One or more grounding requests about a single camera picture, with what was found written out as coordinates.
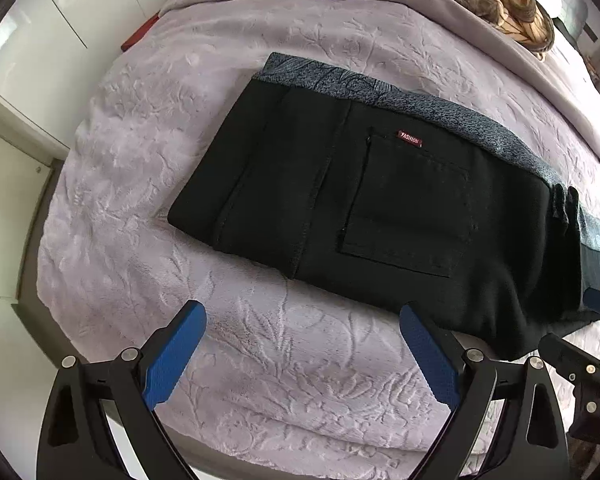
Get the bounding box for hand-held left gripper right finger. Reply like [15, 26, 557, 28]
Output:
[399, 302, 569, 480]

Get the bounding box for lilac embossed blanket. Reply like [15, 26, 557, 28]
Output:
[37, 0, 600, 471]

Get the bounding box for black pants with patterned lining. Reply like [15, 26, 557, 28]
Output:
[167, 51, 600, 362]

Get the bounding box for grey bed base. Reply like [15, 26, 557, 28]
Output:
[11, 157, 68, 341]

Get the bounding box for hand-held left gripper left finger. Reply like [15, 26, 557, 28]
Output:
[37, 300, 207, 480]

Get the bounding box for red flat object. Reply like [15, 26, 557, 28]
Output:
[121, 12, 161, 52]

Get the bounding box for white wardrobe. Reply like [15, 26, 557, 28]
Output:
[0, 0, 191, 148]

